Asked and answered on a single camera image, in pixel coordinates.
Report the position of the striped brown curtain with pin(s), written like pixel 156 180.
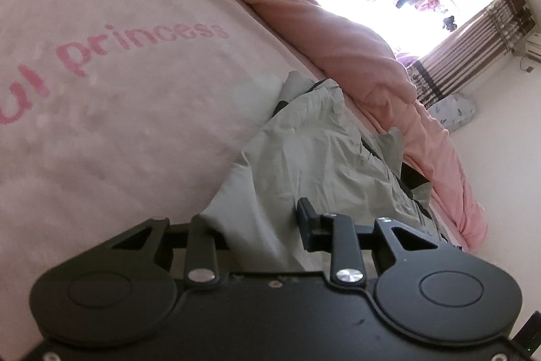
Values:
pixel 473 48

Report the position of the pink duvet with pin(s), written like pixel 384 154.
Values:
pixel 363 60

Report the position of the pink printed blanket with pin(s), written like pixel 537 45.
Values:
pixel 126 90

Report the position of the white air conditioner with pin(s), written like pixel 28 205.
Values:
pixel 528 48

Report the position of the white patterned pillow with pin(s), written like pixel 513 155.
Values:
pixel 454 111

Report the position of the purple cloth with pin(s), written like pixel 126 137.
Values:
pixel 408 58

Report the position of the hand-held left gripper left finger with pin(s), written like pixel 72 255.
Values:
pixel 200 251

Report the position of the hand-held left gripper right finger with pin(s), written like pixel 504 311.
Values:
pixel 307 228

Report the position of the grey and black jacket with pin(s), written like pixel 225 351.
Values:
pixel 308 158

